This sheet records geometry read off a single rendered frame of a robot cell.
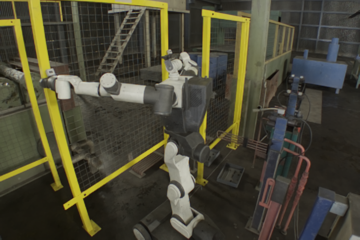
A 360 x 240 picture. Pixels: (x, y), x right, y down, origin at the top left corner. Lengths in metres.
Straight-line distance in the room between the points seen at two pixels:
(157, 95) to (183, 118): 0.24
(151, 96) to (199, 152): 0.45
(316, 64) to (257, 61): 4.48
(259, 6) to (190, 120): 2.17
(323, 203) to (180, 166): 0.85
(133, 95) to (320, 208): 1.10
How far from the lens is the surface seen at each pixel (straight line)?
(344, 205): 1.24
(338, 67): 7.33
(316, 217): 1.30
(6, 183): 3.05
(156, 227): 1.88
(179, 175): 1.42
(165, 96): 0.96
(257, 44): 2.96
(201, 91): 1.06
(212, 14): 1.88
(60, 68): 2.70
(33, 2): 1.35
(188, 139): 1.20
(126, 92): 0.99
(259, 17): 2.97
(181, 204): 1.63
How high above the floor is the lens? 1.69
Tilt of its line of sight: 21 degrees down
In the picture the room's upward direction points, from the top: straight up
